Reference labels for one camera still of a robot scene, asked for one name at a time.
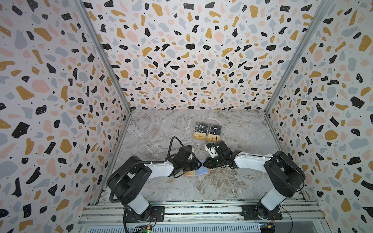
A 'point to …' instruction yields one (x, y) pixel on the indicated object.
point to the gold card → (210, 137)
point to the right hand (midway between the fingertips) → (206, 164)
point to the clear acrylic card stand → (203, 137)
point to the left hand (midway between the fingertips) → (205, 164)
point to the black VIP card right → (214, 129)
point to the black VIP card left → (201, 127)
